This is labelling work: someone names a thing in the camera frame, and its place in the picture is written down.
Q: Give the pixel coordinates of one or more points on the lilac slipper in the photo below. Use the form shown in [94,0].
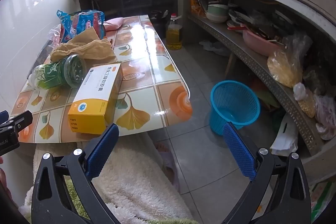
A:
[168,161]

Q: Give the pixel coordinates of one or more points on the perforated metal shelf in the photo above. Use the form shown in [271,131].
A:
[262,66]

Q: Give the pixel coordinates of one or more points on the yellow white medicine box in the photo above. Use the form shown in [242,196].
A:
[94,98]

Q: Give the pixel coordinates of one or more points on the blue plastic basket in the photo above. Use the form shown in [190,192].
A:
[231,98]

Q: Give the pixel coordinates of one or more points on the red spatula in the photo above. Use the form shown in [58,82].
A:
[235,28]

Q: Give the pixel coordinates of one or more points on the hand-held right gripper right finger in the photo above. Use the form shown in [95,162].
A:
[239,153]

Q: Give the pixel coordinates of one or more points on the blue snack bag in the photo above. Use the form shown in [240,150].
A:
[76,23]

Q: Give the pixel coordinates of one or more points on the white plastic bag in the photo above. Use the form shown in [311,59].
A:
[286,134]

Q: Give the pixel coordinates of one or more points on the cooking oil bottle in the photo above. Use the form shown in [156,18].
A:
[173,37]

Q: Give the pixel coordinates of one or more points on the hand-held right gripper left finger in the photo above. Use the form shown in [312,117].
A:
[102,153]

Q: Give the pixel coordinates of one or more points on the bag of beans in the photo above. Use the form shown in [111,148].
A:
[307,104]

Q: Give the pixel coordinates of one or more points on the black clay stove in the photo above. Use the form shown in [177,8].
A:
[157,15]

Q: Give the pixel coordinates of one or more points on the green white printed sack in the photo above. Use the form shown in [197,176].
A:
[321,200]

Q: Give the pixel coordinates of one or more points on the bag of yellow grains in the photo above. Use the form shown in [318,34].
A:
[283,69]

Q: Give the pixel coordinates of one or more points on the white rag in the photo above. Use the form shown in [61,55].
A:
[210,46]

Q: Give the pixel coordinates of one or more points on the person's left hand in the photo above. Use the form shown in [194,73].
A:
[4,183]

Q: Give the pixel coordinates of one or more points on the green red packet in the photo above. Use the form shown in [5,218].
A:
[265,98]

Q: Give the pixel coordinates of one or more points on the green label plastic bottle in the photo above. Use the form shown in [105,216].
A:
[55,73]

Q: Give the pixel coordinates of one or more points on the wooden stool leg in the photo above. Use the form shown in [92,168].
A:
[230,65]

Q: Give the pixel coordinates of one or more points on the brown paper bag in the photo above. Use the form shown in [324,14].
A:
[86,49]

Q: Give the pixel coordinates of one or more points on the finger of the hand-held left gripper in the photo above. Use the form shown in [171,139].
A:
[22,120]
[3,117]

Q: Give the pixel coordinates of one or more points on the pink plastic bag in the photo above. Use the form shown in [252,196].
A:
[325,119]

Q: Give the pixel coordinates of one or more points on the orange snack packet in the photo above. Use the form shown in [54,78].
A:
[197,6]

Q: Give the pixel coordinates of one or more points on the pink plastic basin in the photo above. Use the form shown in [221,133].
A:
[257,44]

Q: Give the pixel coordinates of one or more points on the small knotted white bag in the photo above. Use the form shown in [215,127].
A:
[299,91]

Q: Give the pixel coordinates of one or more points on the clear plastic bag red print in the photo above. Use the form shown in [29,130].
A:
[55,39]

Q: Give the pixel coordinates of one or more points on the white fleece garment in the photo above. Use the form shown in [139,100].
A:
[136,187]

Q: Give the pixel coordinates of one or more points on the white bowl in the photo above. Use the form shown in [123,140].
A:
[215,18]

